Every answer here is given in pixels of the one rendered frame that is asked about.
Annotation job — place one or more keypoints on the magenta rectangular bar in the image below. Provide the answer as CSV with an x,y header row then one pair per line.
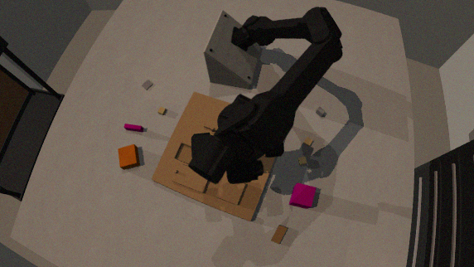
x,y
133,127

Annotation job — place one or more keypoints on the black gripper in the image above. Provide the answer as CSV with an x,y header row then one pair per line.
x,y
198,138

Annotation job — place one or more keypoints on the magenta block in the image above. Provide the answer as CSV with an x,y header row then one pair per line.
x,y
302,195

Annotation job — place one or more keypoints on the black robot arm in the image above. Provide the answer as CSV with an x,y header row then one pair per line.
x,y
266,120

